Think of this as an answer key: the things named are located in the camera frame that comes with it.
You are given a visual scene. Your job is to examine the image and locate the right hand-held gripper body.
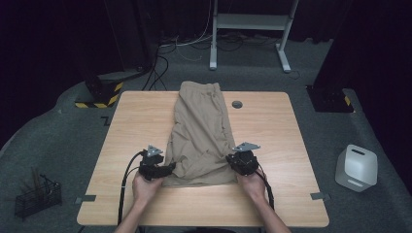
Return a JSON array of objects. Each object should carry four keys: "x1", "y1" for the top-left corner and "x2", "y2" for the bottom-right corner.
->
[{"x1": 231, "y1": 142, "x2": 261, "y2": 177}]

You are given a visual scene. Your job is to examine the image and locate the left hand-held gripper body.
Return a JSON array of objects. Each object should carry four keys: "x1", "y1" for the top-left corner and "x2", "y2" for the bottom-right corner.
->
[{"x1": 138, "y1": 145, "x2": 165, "y2": 182}]

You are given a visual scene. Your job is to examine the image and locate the beige shorts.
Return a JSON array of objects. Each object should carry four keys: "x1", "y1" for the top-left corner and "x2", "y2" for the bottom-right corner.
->
[{"x1": 161, "y1": 81, "x2": 239, "y2": 188}]

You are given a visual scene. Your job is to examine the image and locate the person's left hand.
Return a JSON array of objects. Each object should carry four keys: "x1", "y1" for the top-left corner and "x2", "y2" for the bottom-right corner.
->
[{"x1": 131, "y1": 172, "x2": 164, "y2": 206}]

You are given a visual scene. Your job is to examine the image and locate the person's right hand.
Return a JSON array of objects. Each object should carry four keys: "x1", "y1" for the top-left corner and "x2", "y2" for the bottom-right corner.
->
[{"x1": 237, "y1": 169, "x2": 268, "y2": 203}]

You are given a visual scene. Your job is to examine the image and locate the grey tape strip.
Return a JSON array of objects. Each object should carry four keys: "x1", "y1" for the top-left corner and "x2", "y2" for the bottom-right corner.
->
[
  {"x1": 75, "y1": 194, "x2": 97, "y2": 205},
  {"x1": 310, "y1": 191, "x2": 331, "y2": 201}
]

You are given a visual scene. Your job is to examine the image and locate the black yellow striped stand base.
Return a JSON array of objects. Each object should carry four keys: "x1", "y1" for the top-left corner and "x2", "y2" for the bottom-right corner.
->
[{"x1": 75, "y1": 72, "x2": 124, "y2": 110}]

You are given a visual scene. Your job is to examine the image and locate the white box-shaped device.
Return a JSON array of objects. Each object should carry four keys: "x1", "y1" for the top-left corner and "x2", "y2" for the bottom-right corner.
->
[{"x1": 334, "y1": 144, "x2": 379, "y2": 193}]

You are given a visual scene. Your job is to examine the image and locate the white metal stand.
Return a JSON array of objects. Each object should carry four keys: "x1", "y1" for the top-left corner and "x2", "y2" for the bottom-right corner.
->
[{"x1": 209, "y1": 0, "x2": 299, "y2": 74}]

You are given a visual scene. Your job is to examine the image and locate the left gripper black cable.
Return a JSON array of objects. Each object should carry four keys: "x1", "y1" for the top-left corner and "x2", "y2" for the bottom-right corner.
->
[{"x1": 117, "y1": 150, "x2": 145, "y2": 226}]

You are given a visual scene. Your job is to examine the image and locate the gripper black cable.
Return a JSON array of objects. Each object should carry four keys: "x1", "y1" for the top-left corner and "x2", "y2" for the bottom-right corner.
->
[
  {"x1": 254, "y1": 163, "x2": 276, "y2": 211},
  {"x1": 117, "y1": 150, "x2": 145, "y2": 226}
]

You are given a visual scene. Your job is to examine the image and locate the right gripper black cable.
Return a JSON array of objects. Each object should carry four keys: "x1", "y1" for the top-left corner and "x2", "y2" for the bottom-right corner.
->
[{"x1": 254, "y1": 163, "x2": 276, "y2": 211}]

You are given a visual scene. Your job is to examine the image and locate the black floor cables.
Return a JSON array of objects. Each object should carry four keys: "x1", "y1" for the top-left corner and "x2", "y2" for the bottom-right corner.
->
[{"x1": 142, "y1": 45, "x2": 169, "y2": 91}]

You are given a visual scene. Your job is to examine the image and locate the black wire basket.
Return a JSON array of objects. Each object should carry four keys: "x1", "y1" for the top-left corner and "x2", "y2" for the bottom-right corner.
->
[{"x1": 14, "y1": 166, "x2": 62, "y2": 219}]

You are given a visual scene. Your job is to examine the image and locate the white floor cable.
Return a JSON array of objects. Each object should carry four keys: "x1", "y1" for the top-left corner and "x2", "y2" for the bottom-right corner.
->
[{"x1": 158, "y1": 0, "x2": 215, "y2": 62}]

